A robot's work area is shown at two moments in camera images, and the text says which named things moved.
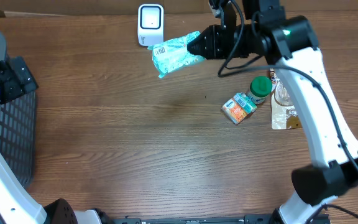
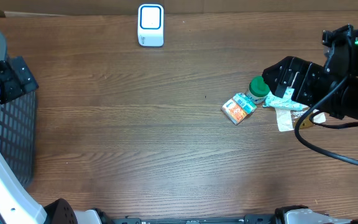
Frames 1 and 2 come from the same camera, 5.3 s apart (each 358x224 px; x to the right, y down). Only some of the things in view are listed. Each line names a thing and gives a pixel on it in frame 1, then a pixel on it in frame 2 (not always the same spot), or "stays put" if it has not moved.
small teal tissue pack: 245,102 stays put
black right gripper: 215,40 to 311,87
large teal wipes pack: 172,55 to 286,101
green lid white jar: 260,87 stays put
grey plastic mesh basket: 13,122 stays put
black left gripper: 6,73 stays put
